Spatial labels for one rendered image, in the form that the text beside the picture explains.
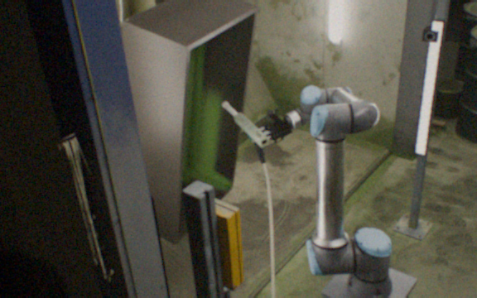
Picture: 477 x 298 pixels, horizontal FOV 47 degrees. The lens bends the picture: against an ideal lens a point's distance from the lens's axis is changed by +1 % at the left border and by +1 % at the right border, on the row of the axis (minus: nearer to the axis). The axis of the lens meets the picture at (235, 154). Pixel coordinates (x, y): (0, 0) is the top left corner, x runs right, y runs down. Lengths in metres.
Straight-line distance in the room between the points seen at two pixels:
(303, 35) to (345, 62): 0.42
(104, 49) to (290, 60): 3.24
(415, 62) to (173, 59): 2.31
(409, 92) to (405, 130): 0.33
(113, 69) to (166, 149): 1.02
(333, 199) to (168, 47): 0.93
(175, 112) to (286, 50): 2.40
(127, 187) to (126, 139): 0.17
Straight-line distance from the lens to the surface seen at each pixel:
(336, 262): 2.31
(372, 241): 2.34
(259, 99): 4.91
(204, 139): 3.34
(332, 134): 2.06
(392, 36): 4.27
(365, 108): 2.09
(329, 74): 4.62
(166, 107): 2.53
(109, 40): 1.68
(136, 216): 1.96
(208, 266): 1.47
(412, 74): 4.31
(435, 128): 5.02
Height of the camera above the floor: 2.41
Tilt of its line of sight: 31 degrees down
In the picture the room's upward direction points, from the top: 4 degrees counter-clockwise
